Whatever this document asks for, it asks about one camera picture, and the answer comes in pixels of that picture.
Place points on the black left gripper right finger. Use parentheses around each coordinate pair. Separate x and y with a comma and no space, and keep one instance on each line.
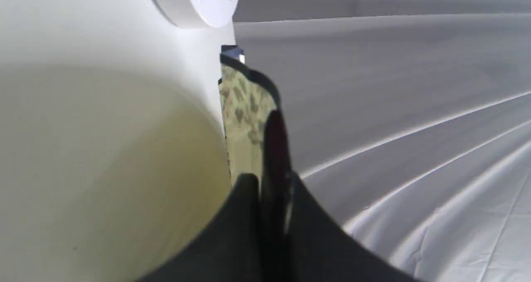
(320,251)

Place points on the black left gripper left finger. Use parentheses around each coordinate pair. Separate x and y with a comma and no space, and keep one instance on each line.
(227,250)

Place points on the painted paper folding fan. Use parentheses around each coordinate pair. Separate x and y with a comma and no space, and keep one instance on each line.
(256,142)

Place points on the white desk lamp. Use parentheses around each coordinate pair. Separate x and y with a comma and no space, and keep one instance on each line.
(198,14)

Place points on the grey backdrop curtain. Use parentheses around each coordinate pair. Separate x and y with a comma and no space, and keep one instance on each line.
(409,122)

